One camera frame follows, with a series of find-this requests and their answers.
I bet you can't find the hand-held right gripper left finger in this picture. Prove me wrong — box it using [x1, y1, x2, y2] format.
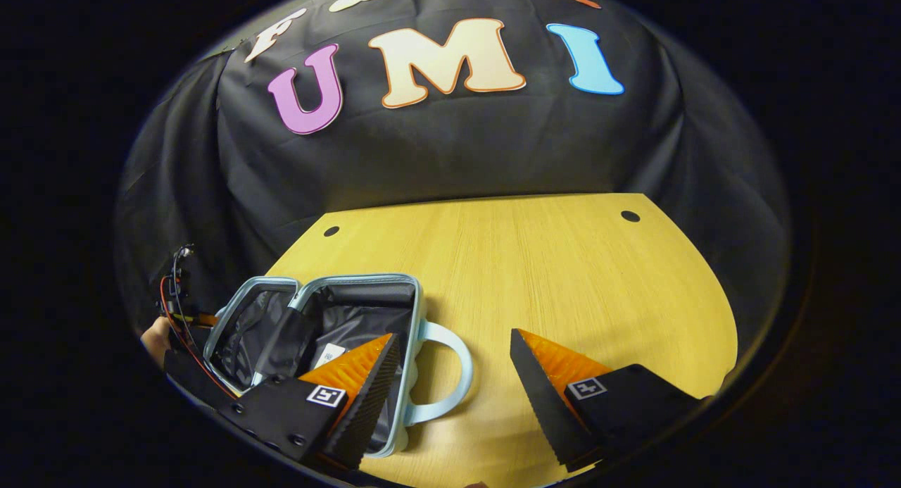
[236, 333, 402, 472]

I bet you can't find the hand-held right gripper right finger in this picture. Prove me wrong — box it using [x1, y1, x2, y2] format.
[510, 328, 705, 473]

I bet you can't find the light blue suitcase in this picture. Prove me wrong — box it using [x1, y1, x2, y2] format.
[203, 273, 474, 459]

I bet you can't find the black backdrop cloth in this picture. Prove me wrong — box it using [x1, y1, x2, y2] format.
[116, 0, 793, 348]

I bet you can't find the black cable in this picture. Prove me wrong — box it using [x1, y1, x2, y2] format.
[169, 252, 212, 362]

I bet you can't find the red cable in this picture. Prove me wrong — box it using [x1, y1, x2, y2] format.
[159, 275, 239, 401]

